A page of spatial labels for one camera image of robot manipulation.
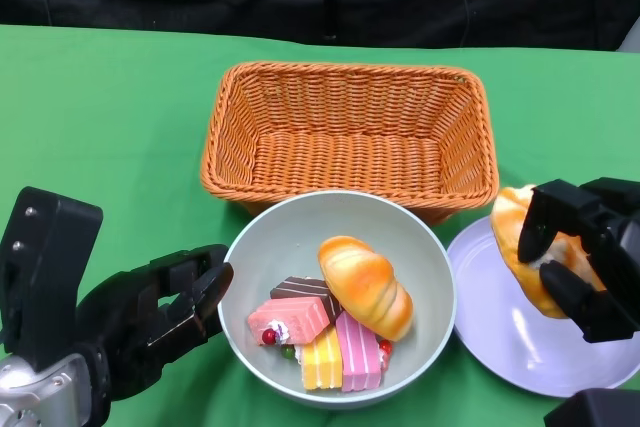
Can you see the pale green ceramic bowl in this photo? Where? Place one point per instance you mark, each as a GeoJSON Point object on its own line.
{"type": "Point", "coordinates": [290, 237]}

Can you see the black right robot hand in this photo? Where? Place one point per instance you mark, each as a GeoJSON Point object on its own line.
{"type": "Point", "coordinates": [615, 247]}

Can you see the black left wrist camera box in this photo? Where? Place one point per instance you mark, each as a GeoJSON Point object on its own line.
{"type": "Point", "coordinates": [45, 257]}

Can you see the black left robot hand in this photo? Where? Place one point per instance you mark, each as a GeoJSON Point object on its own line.
{"type": "Point", "coordinates": [135, 312]}

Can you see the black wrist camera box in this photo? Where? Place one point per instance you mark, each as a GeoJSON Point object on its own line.
{"type": "Point", "coordinates": [600, 409]}
{"type": "Point", "coordinates": [45, 257]}

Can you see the salmon pink cake with cream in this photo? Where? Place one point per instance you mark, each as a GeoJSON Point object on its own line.
{"type": "Point", "coordinates": [295, 317]}

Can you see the orange wicker basket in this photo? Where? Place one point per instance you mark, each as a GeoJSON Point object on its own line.
{"type": "Point", "coordinates": [350, 147]}

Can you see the long striped bread roll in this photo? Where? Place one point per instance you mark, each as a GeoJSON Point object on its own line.
{"type": "Point", "coordinates": [365, 287]}

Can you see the round pumpkin-shaped bread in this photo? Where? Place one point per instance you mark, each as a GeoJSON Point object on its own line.
{"type": "Point", "coordinates": [507, 227]}

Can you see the pink striped cake slice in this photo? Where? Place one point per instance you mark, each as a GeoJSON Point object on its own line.
{"type": "Point", "coordinates": [357, 352]}

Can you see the lilac round plate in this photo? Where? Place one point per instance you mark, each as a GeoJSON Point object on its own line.
{"type": "Point", "coordinates": [500, 337]}

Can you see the brown chocolate cake slice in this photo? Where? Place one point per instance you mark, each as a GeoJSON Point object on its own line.
{"type": "Point", "coordinates": [305, 288]}

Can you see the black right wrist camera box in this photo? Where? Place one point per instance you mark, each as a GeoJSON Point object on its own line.
{"type": "Point", "coordinates": [600, 409]}

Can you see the green tablecloth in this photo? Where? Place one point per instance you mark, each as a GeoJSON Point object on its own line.
{"type": "Point", "coordinates": [100, 122]}

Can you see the yellow layered cake slice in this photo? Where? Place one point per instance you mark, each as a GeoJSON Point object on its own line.
{"type": "Point", "coordinates": [322, 362]}

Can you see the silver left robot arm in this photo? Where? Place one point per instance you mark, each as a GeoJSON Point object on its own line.
{"type": "Point", "coordinates": [40, 392]}

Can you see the pale grey object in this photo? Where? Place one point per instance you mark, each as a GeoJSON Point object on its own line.
{"type": "Point", "coordinates": [631, 39]}

